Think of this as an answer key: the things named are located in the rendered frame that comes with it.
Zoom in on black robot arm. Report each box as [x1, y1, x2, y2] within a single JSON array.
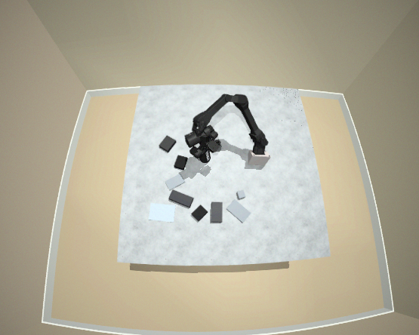
[[184, 94, 269, 155]]

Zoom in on dark grey switch panel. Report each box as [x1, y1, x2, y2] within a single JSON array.
[[199, 147, 211, 163]]

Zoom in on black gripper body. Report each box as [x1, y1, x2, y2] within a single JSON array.
[[189, 130, 218, 158]]

